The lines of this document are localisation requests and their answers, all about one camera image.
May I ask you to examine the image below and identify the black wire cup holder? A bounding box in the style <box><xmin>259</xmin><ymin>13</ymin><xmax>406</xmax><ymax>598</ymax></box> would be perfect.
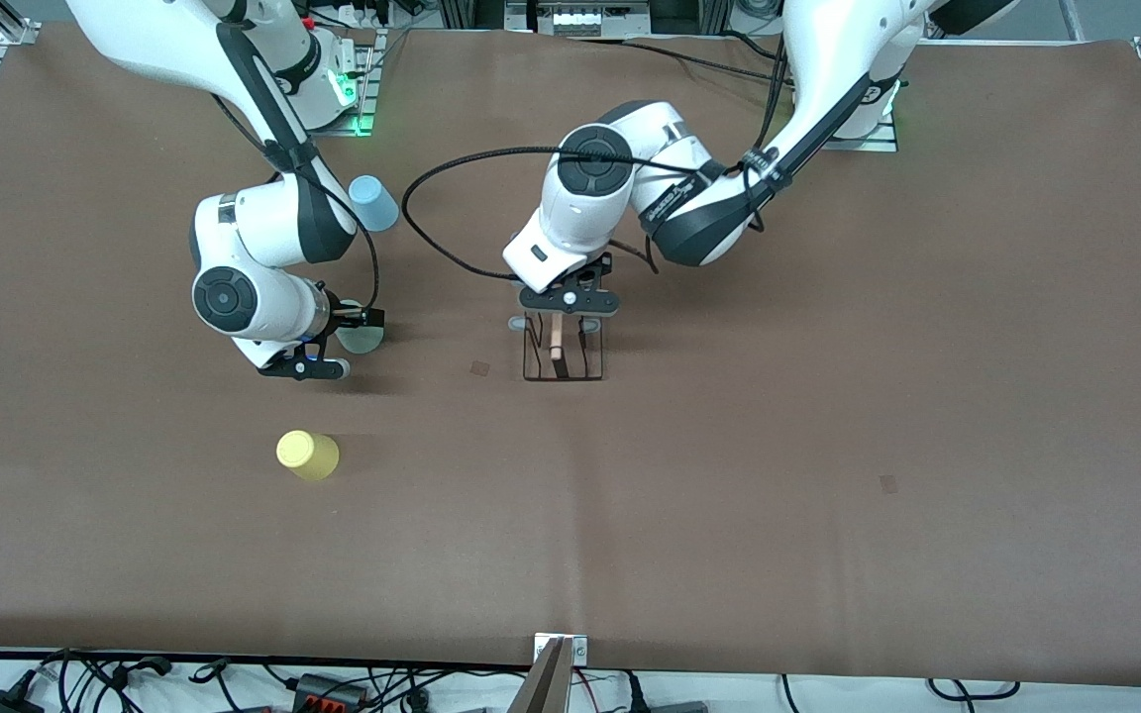
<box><xmin>508</xmin><ymin>309</ymin><xmax>606</xmax><ymax>383</ymax></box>

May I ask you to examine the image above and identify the aluminium camera post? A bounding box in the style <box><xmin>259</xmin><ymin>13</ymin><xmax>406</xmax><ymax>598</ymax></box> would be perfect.
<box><xmin>508</xmin><ymin>632</ymin><xmax>589</xmax><ymax>713</ymax></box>

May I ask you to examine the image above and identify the long black cable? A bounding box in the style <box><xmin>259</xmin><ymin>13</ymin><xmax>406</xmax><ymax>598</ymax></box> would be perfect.
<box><xmin>570</xmin><ymin>36</ymin><xmax>781</xmax><ymax>86</ymax></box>

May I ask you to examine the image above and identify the pale green plastic cup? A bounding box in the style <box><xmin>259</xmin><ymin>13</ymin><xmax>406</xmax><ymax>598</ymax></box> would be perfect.
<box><xmin>336</xmin><ymin>300</ymin><xmax>385</xmax><ymax>356</ymax></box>

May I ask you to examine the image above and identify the yellow plastic cup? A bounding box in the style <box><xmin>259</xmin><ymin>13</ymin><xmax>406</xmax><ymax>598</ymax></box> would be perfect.
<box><xmin>275</xmin><ymin>429</ymin><xmax>341</xmax><ymax>483</ymax></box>

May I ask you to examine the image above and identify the white power strip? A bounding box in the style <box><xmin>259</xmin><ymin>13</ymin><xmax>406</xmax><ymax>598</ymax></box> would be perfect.
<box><xmin>506</xmin><ymin>0</ymin><xmax>653</xmax><ymax>37</ymax></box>

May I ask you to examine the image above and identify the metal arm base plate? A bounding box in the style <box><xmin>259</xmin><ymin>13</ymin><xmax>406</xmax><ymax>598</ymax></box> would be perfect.
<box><xmin>823</xmin><ymin>104</ymin><xmax>900</xmax><ymax>153</ymax></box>
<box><xmin>308</xmin><ymin>28</ymin><xmax>380</xmax><ymax>138</ymax></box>

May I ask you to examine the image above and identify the light blue plastic cup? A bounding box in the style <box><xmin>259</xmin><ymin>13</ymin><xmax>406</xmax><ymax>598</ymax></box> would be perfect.
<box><xmin>348</xmin><ymin>175</ymin><xmax>400</xmax><ymax>234</ymax></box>

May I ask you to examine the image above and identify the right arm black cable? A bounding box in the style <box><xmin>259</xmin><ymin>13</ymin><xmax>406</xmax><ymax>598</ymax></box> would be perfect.
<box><xmin>214</xmin><ymin>94</ymin><xmax>380</xmax><ymax>323</ymax></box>

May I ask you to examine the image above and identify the black orange power adapter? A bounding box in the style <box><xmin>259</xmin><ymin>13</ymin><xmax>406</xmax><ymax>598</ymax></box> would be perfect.
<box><xmin>291</xmin><ymin>673</ymin><xmax>365</xmax><ymax>712</ymax></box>

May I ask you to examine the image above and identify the short black cable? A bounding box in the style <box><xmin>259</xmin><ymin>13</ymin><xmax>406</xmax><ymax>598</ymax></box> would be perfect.
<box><xmin>724</xmin><ymin>30</ymin><xmax>789</xmax><ymax>65</ymax></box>

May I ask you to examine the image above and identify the brown table mat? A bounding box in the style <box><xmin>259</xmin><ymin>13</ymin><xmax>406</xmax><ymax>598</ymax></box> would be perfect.
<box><xmin>0</xmin><ymin>20</ymin><xmax>1141</xmax><ymax>689</ymax></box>

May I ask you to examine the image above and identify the black cable connector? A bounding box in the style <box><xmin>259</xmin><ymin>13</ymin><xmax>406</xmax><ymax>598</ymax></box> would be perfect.
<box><xmin>105</xmin><ymin>654</ymin><xmax>173</xmax><ymax>684</ymax></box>

